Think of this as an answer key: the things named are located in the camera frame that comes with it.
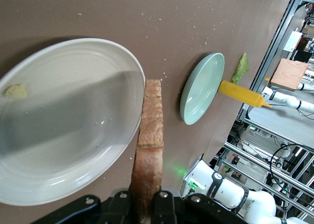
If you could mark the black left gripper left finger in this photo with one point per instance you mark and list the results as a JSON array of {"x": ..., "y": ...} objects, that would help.
[{"x": 121, "y": 206}]

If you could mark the mint green plate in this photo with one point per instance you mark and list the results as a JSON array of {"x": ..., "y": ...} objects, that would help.
[{"x": 203, "y": 89}]

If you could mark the yellow mustard squeeze bottle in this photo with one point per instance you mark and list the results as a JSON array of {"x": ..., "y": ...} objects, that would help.
[{"x": 240, "y": 92}]

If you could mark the brown table cover sheet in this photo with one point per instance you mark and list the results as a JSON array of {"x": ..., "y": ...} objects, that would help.
[{"x": 171, "y": 25}]

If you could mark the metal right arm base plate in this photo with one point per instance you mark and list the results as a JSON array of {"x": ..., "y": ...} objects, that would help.
[{"x": 189, "y": 176}]

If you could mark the wooden box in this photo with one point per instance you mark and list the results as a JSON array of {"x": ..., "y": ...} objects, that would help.
[{"x": 289, "y": 74}]

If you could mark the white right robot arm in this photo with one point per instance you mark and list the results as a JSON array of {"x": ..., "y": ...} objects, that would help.
[{"x": 220, "y": 184}]

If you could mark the slender white background robot arm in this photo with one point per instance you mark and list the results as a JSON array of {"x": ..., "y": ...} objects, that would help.
[{"x": 284, "y": 100}]

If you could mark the beige plate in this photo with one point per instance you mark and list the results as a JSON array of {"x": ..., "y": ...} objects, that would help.
[{"x": 61, "y": 123}]

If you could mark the aluminium frame rack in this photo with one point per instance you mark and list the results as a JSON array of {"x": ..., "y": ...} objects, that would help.
[{"x": 278, "y": 35}]

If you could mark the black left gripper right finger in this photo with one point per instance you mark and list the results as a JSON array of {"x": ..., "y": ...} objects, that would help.
[{"x": 163, "y": 209}]

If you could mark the small yellowish food scrap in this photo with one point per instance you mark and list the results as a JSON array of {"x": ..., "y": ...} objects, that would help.
[{"x": 16, "y": 91}]

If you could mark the brown bread slice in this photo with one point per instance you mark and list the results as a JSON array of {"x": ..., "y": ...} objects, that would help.
[{"x": 150, "y": 135}]

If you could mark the green lettuce leaf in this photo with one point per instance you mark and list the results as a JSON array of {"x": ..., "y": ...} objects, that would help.
[{"x": 241, "y": 66}]

